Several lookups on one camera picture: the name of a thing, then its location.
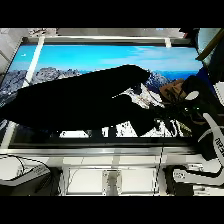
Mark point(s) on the black pants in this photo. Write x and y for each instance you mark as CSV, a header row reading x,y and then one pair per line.
x,y
80,100

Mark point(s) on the brown garment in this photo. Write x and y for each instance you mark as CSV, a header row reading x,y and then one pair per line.
x,y
173,90

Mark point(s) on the silver frame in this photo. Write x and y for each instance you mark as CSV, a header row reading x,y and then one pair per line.
x,y
110,151

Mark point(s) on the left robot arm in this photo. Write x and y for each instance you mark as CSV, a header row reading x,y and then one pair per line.
x,y
23,171

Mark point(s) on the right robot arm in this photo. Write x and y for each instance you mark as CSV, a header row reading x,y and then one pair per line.
x,y
213,140

